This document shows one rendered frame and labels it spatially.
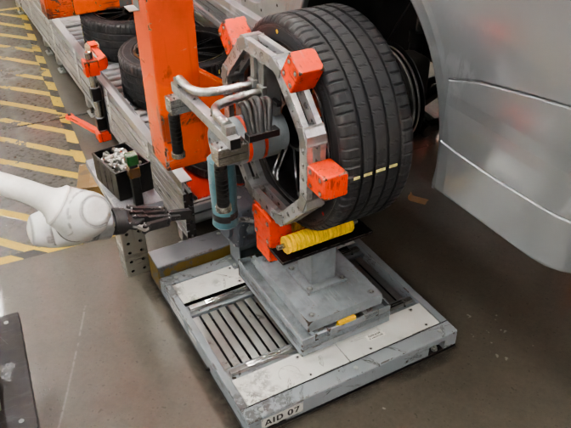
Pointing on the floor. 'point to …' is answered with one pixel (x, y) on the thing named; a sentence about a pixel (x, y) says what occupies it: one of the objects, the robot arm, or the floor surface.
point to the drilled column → (133, 252)
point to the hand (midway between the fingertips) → (178, 214)
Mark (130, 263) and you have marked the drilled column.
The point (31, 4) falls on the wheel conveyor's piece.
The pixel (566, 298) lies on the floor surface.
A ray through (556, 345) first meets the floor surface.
